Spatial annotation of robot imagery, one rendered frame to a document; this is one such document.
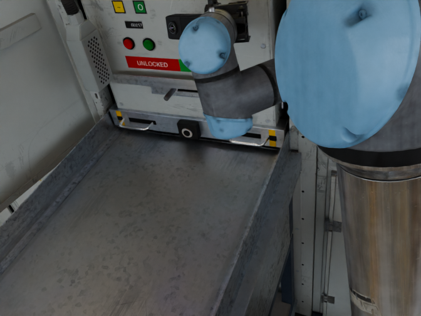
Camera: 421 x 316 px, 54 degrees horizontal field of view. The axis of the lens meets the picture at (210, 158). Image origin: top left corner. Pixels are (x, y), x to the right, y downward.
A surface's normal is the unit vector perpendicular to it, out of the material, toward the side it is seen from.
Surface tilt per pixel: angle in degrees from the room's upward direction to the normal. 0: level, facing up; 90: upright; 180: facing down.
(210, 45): 75
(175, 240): 0
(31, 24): 90
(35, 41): 90
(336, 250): 90
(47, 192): 90
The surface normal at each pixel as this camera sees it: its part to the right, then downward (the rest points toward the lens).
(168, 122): -0.37, 0.64
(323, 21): -0.91, 0.27
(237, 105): 0.38, 0.29
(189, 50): -0.15, 0.44
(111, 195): -0.15, -0.75
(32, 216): 0.92, 0.14
